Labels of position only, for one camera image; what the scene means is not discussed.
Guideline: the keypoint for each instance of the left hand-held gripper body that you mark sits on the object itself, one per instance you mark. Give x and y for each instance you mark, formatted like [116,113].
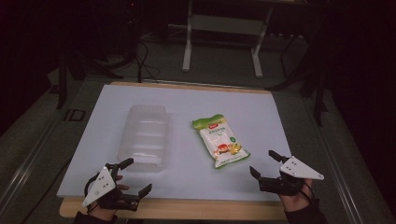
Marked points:
[101,185]

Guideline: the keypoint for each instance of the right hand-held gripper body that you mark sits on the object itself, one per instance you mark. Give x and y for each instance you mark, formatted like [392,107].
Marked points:
[297,170]

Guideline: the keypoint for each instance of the clear plastic container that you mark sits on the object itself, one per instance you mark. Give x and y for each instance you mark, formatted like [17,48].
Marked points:
[144,138]

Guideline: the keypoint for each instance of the green and white snack packet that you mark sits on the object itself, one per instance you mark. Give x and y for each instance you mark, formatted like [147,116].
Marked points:
[219,140]

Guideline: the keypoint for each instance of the person's left hand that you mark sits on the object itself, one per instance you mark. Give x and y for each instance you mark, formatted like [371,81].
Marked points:
[104,214]

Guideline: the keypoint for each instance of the person's right hand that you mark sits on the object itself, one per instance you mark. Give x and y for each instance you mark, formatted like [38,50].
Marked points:
[295,202]

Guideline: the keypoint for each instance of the black floor plate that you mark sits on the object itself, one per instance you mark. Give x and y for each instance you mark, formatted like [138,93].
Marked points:
[74,114]

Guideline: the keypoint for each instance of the black metal stand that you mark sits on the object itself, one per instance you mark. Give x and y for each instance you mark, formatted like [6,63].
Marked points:
[318,93]
[62,81]

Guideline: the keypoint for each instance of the white table mat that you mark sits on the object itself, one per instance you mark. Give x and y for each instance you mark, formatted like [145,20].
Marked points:
[186,99]

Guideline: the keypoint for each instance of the metal floor rail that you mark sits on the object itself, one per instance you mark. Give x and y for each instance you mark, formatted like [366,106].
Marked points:
[342,177]
[28,161]

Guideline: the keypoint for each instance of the white metal table frame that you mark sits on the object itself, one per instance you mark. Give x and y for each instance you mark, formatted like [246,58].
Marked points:
[186,46]

